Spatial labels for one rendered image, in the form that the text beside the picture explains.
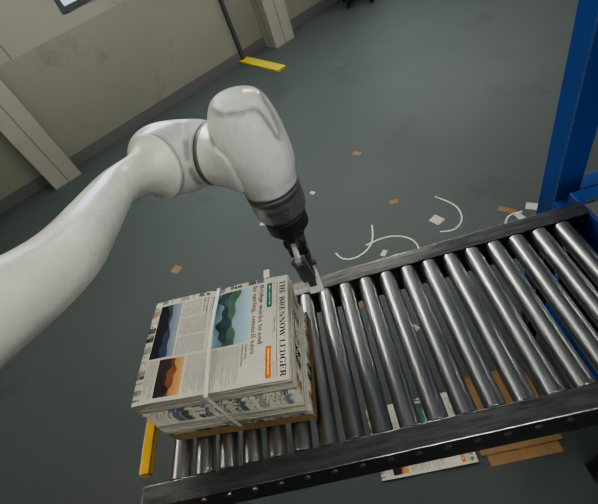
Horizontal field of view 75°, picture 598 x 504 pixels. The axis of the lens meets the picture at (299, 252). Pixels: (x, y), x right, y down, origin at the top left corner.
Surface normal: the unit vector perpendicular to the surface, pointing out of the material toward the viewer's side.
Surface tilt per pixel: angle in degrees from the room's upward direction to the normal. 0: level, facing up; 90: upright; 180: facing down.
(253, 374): 1
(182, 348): 3
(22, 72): 90
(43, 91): 90
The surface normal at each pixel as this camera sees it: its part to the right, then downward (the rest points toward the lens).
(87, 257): 0.94, -0.29
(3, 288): 0.64, -0.54
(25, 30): 0.61, 0.44
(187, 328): -0.27, -0.65
